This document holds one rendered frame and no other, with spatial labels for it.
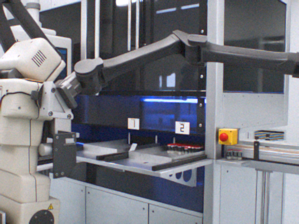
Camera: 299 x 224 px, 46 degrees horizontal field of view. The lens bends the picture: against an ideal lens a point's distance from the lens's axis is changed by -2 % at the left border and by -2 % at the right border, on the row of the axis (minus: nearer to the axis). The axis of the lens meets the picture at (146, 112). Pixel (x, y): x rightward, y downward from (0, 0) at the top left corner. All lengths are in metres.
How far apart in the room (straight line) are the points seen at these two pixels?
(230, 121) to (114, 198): 0.87
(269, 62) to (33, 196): 0.92
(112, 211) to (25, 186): 1.07
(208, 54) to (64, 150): 0.62
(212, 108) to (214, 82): 0.12
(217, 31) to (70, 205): 1.56
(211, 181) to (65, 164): 0.76
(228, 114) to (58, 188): 1.40
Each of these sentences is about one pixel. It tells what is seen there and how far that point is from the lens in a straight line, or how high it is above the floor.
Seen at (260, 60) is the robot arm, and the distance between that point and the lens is 1.26.
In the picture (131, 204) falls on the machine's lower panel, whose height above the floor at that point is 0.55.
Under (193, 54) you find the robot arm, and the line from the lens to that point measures 1.29.
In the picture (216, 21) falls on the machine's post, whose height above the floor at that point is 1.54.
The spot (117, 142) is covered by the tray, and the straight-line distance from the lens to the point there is 2.16.
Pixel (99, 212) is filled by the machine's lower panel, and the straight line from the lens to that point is 2.39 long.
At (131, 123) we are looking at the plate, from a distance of 2.07.
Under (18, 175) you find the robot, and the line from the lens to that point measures 1.32.
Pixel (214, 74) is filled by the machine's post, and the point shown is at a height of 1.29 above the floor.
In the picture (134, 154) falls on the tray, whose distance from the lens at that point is 1.72.
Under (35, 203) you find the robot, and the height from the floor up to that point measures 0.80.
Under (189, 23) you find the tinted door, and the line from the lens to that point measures 1.87.
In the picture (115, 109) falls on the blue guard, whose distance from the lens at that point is 2.16.
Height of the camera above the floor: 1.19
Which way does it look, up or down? 3 degrees down
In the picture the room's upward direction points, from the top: 1 degrees clockwise
